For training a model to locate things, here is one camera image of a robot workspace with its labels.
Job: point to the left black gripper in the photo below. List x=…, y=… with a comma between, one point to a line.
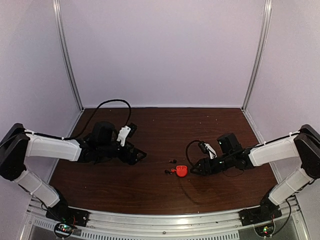
x=131, y=160

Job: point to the left aluminium frame post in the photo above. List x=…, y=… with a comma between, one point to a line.
x=65, y=53

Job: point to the black earbud upper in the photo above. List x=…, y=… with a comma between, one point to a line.
x=173, y=161

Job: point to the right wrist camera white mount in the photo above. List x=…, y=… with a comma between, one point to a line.
x=207, y=149

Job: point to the right aluminium frame post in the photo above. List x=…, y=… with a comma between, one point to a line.
x=264, y=31

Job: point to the aluminium frame post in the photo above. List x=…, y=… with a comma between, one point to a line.
x=65, y=53
x=264, y=31

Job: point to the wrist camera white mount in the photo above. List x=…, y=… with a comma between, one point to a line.
x=125, y=132
x=207, y=149

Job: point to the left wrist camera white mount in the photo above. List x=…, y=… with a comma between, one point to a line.
x=125, y=132

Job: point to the red earbud charging case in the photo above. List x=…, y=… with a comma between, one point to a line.
x=181, y=171

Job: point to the aluminium front rail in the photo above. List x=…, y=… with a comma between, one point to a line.
x=220, y=225

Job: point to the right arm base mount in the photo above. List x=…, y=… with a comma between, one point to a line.
x=264, y=217

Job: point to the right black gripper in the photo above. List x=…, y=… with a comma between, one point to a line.
x=203, y=162

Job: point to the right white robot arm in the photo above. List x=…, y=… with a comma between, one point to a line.
x=303, y=144

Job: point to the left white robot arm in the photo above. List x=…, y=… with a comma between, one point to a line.
x=19, y=143

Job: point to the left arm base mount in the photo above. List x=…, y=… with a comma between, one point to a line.
x=67, y=219

